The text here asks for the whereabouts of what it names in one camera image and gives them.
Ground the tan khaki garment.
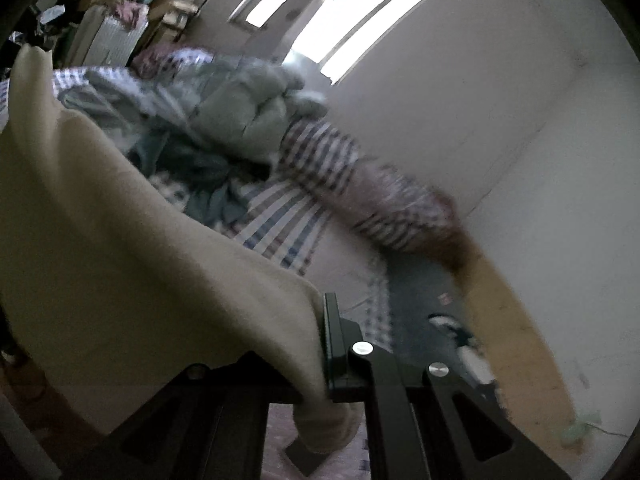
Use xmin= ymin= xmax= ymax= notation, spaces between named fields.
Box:
xmin=0 ymin=44 xmax=362 ymax=456

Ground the dark teal penguin pillow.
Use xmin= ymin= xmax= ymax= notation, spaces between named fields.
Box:
xmin=385 ymin=252 xmax=503 ymax=410

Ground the wooden headboard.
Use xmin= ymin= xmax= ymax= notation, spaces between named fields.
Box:
xmin=459 ymin=253 xmax=586 ymax=456

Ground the plaid checkered bed sheet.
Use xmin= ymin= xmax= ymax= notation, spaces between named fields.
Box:
xmin=0 ymin=64 xmax=402 ymax=480

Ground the plaid folded quilt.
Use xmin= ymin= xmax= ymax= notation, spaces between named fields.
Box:
xmin=279 ymin=119 xmax=469 ymax=272

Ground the dark teal garment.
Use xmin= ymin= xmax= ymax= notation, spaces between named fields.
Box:
xmin=127 ymin=129 xmax=272 ymax=228

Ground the light blue grey garment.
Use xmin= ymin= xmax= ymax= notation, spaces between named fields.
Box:
xmin=58 ymin=68 xmax=204 ymax=171

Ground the plaid pillow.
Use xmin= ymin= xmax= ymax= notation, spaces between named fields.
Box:
xmin=130 ymin=42 xmax=214 ymax=79

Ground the window with curtain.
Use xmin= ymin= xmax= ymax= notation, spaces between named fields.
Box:
xmin=229 ymin=0 xmax=424 ymax=86

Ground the pink cloth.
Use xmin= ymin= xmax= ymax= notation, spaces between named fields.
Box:
xmin=111 ymin=0 xmax=149 ymax=28

